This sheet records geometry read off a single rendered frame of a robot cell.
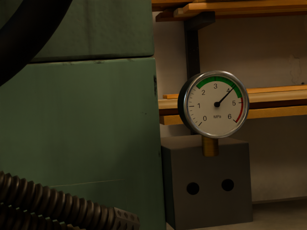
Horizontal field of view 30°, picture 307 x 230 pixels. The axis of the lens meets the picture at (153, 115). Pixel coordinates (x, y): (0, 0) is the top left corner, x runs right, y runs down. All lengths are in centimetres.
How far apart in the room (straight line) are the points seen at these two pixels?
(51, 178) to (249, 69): 263
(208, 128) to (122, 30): 13
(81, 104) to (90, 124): 2
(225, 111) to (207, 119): 2
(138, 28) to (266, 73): 262
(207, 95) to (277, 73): 268
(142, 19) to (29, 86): 13
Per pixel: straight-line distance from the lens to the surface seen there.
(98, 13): 57
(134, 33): 57
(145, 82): 57
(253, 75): 315
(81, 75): 57
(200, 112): 52
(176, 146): 56
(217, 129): 53
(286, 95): 269
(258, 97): 265
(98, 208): 47
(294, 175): 327
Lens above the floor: 68
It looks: 3 degrees down
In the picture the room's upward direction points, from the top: 4 degrees counter-clockwise
